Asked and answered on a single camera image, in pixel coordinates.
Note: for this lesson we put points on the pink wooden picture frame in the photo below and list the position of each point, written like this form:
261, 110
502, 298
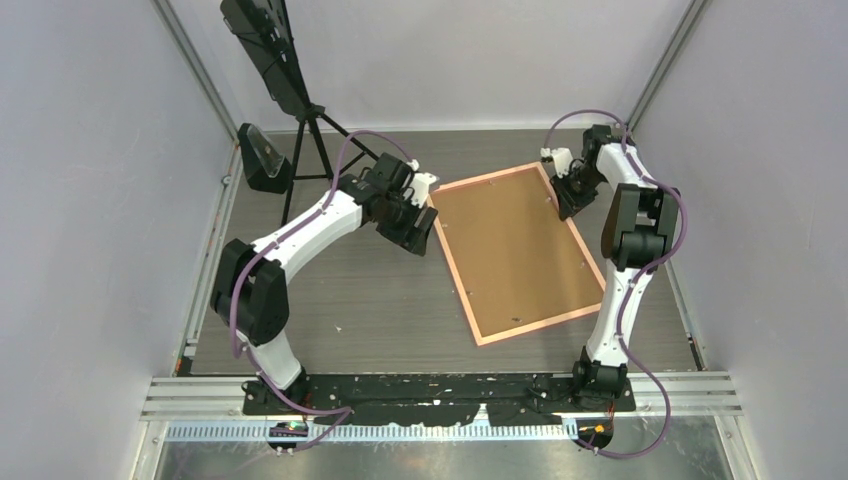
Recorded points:
530, 328

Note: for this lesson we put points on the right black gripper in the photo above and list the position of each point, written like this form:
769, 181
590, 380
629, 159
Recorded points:
569, 204

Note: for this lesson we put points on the aluminium rail front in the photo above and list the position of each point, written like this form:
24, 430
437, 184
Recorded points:
209, 409

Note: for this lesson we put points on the black camera tripod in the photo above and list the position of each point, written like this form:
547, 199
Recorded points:
308, 124

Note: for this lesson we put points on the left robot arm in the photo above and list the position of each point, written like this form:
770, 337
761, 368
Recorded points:
250, 292

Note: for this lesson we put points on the black wedge stand base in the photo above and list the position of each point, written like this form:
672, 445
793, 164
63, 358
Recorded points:
265, 167

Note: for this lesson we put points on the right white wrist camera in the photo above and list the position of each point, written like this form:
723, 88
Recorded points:
560, 158

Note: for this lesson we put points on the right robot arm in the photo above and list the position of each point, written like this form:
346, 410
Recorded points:
638, 233

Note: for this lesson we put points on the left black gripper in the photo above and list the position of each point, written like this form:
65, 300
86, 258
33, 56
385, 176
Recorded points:
415, 239

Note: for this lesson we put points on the brown cardboard backing board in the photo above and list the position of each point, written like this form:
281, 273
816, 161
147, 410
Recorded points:
517, 252

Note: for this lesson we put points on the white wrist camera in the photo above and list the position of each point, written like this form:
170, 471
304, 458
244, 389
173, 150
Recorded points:
420, 184
560, 158

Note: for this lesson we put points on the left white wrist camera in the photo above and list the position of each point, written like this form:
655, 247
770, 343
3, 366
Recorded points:
420, 184

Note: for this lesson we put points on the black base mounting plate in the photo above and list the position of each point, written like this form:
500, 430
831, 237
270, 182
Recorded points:
443, 400

